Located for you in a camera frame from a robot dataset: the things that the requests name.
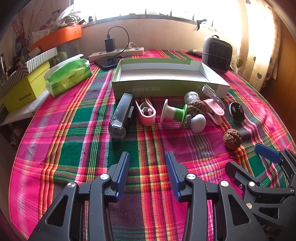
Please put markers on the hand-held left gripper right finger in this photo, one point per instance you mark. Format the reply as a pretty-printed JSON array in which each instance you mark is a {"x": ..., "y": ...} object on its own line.
[{"x": 172, "y": 178}]

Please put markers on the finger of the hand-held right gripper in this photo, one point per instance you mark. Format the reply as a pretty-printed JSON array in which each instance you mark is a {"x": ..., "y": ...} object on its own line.
[
  {"x": 268, "y": 153},
  {"x": 240, "y": 173}
]

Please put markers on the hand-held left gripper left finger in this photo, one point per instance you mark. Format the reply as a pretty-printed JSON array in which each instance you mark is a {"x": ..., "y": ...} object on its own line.
[{"x": 122, "y": 176}]

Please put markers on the brown walnut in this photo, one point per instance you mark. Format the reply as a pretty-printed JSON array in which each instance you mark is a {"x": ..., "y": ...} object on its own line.
[
  {"x": 232, "y": 138},
  {"x": 196, "y": 107}
]

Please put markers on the black white round device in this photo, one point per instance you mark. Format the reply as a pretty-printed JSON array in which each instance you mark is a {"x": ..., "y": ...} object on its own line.
[{"x": 235, "y": 111}]

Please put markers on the pink white clip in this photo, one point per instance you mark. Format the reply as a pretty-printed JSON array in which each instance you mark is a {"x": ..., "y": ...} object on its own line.
[
  {"x": 148, "y": 120},
  {"x": 214, "y": 109}
]

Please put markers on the grey white knob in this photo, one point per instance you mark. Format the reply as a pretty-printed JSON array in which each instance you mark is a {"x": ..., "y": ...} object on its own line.
[{"x": 198, "y": 122}]

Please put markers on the black bike light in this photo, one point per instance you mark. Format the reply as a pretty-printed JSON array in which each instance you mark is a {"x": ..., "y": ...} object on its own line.
[{"x": 122, "y": 111}]

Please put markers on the green white spool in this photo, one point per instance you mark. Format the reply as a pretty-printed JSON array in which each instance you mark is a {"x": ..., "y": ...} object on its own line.
[{"x": 178, "y": 113}]

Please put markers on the small clear jar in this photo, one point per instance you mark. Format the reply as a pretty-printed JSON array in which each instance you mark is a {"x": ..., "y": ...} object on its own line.
[{"x": 191, "y": 96}]

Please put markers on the green white cardboard box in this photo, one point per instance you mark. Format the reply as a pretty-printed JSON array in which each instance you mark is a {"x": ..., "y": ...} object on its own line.
[{"x": 161, "y": 71}]

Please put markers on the plaid tablecloth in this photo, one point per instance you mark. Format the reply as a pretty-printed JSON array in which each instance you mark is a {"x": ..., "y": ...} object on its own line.
[{"x": 69, "y": 139}]

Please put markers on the heart print curtain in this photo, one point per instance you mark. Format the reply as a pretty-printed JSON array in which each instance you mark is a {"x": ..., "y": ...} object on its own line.
[{"x": 256, "y": 46}]

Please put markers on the grey portable heater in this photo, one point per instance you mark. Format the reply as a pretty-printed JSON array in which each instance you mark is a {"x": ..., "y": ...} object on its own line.
[{"x": 217, "y": 55}]

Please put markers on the green tissue pack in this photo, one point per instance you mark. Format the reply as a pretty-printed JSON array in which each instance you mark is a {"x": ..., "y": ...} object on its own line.
[{"x": 69, "y": 76}]

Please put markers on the black smartphone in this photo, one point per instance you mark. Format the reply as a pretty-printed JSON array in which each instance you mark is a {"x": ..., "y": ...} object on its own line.
[{"x": 107, "y": 62}]

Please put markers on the white paper sheet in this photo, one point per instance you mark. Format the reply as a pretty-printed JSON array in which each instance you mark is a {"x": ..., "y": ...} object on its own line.
[{"x": 20, "y": 113}]

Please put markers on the white power strip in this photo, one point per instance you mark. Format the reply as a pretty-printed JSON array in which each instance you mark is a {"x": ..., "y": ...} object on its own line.
[{"x": 129, "y": 52}]

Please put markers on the white plug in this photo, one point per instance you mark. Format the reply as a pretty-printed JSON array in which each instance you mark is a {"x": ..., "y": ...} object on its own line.
[{"x": 132, "y": 45}]

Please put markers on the black charger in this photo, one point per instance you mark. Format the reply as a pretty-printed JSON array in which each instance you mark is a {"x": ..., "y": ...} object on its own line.
[{"x": 109, "y": 45}]

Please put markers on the yellow box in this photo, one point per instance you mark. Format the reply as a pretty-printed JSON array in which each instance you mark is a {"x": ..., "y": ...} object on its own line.
[{"x": 20, "y": 92}]

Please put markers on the clear glass tank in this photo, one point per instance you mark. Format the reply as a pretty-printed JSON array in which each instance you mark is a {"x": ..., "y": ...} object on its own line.
[{"x": 69, "y": 48}]

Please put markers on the grey white striped box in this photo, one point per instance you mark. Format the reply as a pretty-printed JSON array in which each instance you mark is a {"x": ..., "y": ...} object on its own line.
[{"x": 41, "y": 58}]

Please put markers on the orange box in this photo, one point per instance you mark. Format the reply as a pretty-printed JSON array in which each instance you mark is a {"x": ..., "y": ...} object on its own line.
[{"x": 60, "y": 34}]

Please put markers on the white work gloves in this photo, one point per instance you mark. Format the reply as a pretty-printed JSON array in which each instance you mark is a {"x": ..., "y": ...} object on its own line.
[{"x": 69, "y": 17}]

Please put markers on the window with metal bars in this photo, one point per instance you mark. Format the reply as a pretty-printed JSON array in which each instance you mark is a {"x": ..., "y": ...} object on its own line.
[{"x": 161, "y": 9}]

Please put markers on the red berry branch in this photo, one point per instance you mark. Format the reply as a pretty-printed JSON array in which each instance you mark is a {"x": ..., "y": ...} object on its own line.
[{"x": 20, "y": 32}]

